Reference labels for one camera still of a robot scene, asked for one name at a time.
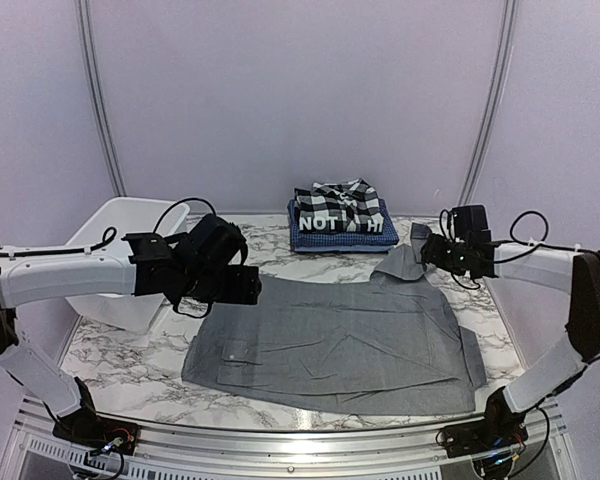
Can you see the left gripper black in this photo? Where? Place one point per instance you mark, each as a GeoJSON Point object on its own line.
{"type": "Point", "coordinates": [246, 288]}

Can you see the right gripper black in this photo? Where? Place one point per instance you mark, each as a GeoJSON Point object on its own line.
{"type": "Point", "coordinates": [431, 253]}

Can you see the white plastic bin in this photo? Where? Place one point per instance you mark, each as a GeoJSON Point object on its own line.
{"type": "Point", "coordinates": [114, 304]}

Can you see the grey long sleeve shirt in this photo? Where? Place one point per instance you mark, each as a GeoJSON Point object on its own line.
{"type": "Point", "coordinates": [389, 346]}

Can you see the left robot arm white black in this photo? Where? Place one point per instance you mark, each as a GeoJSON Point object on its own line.
{"type": "Point", "coordinates": [28, 276]}

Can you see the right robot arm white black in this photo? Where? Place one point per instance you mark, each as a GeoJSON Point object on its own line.
{"type": "Point", "coordinates": [549, 294]}

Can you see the blue checked folded shirt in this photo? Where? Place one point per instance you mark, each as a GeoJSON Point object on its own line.
{"type": "Point", "coordinates": [346, 242]}

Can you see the black shirt white letters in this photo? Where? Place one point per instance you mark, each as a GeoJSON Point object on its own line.
{"type": "Point", "coordinates": [331, 224]}

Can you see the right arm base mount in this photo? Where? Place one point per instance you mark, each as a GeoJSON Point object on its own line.
{"type": "Point", "coordinates": [485, 435]}

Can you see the aluminium frame rail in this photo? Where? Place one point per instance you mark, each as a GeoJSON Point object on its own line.
{"type": "Point", "coordinates": [164, 451]}

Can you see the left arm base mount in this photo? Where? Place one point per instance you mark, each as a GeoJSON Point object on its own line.
{"type": "Point", "coordinates": [88, 428]}

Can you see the right wall aluminium profile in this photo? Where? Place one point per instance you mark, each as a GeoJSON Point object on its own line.
{"type": "Point", "coordinates": [494, 97]}

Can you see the wall aluminium profile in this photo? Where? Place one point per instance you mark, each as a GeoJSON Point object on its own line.
{"type": "Point", "coordinates": [494, 97]}
{"type": "Point", "coordinates": [97, 97]}

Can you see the left wall aluminium profile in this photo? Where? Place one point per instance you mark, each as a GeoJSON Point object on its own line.
{"type": "Point", "coordinates": [97, 97]}

